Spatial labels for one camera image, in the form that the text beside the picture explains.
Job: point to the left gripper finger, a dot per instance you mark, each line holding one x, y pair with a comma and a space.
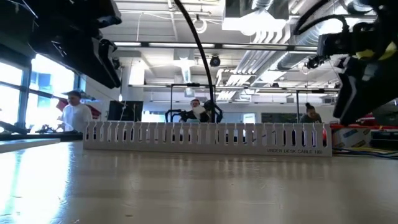
110, 62

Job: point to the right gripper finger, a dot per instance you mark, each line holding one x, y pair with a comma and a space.
357, 99

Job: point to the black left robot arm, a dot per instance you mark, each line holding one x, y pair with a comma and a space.
46, 18

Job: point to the black background robot arm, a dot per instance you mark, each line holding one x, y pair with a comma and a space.
168, 115
219, 113

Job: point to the red storage bins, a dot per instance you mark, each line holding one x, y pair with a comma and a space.
348, 126

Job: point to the printed cardboard box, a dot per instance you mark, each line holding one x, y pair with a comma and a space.
351, 138

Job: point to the large window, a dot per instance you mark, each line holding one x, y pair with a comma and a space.
46, 87

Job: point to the black equipment case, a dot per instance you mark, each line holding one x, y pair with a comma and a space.
384, 140

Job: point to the black monitor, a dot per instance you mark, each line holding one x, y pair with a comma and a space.
124, 110

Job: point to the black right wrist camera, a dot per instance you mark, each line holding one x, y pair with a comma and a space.
335, 45

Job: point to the black ceiling camera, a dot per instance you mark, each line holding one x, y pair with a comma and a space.
215, 61
314, 62

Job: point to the silver ventilation duct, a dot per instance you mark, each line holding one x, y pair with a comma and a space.
292, 60

